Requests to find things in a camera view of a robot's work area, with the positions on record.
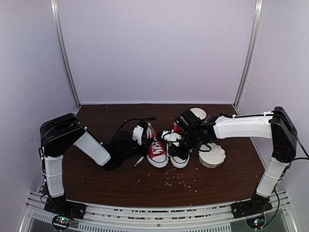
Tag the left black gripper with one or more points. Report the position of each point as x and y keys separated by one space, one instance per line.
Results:
x=145 y=141

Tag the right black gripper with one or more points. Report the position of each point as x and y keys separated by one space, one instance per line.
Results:
x=177 y=152

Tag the red canvas sneaker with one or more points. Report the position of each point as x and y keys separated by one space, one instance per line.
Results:
x=155 y=153
x=178 y=159

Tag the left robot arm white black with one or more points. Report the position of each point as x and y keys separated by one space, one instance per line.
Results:
x=60 y=134

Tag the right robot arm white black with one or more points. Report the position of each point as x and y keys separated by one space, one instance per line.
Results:
x=196 y=128

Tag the white scalloped ceramic bowl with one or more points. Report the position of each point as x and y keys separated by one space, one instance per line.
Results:
x=211 y=155

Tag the black bowl white inside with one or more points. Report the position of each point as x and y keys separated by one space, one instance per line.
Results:
x=198 y=112

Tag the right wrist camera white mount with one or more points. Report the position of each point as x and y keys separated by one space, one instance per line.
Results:
x=171 y=137

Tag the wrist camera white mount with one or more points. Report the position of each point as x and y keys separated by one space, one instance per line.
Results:
x=143 y=131
x=171 y=137

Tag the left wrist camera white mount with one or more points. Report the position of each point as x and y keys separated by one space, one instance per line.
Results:
x=143 y=131

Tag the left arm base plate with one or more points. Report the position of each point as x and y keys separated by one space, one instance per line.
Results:
x=68 y=209

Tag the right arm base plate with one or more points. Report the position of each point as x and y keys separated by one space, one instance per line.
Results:
x=249 y=208

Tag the right aluminium corner post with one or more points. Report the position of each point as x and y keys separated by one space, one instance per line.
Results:
x=247 y=68

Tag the aluminium corner post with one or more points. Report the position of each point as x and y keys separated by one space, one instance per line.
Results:
x=247 y=68
x=63 y=52

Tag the aluminium front rail frame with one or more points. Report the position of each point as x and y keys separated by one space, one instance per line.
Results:
x=203 y=218

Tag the left aluminium corner post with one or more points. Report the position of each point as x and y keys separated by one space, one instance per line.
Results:
x=63 y=52

